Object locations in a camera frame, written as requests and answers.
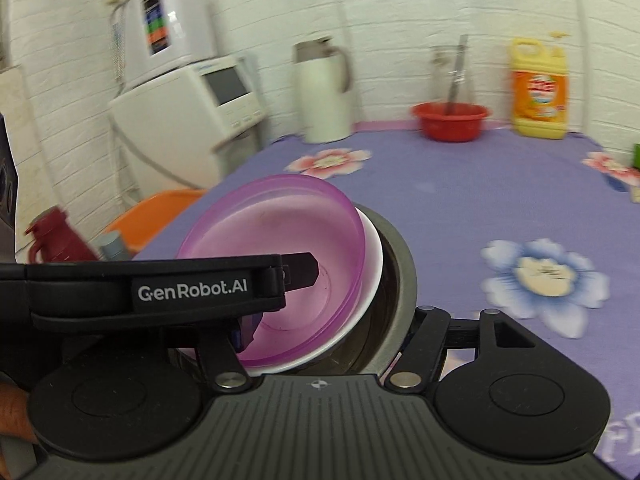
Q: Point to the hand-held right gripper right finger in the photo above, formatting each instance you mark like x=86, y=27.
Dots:
x=425, y=340

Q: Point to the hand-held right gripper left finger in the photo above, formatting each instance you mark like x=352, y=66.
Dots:
x=245, y=332

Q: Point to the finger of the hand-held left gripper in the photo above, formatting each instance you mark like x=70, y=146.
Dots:
x=302, y=272

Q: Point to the purple plastic bowl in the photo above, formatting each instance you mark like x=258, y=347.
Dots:
x=280, y=220

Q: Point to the white ceramic bowl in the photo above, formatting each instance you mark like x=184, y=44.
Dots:
x=372, y=270

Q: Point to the stainless steel bowl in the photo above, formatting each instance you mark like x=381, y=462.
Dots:
x=400, y=270

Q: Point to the grey cup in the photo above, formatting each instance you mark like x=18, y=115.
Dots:
x=114, y=247

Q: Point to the dark red kettle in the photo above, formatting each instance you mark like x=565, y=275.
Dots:
x=60, y=240

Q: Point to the orange plastic stool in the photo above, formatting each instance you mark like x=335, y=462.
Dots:
x=150, y=215

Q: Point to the purple floral tablecloth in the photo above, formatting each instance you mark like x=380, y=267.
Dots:
x=450, y=200

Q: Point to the black object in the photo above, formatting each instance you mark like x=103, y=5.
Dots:
x=6, y=175

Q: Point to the white thermos jug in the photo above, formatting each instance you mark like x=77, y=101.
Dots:
x=322, y=100

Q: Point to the white appliance with screen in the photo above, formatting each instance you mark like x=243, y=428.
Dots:
x=165, y=125

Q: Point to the beige board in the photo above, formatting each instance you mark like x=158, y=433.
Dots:
x=29, y=125

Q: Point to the red plastic basket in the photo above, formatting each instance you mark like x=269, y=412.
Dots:
x=450, y=125

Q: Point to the clear glass jar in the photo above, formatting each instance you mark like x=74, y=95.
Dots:
x=439, y=75

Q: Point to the dark stick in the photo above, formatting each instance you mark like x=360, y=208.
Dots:
x=457, y=75

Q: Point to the yellow detergent bottle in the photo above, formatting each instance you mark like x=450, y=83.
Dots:
x=540, y=100

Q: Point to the green box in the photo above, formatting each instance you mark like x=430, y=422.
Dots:
x=636, y=157

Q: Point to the white appliance with coloured panel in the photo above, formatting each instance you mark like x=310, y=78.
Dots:
x=180, y=20

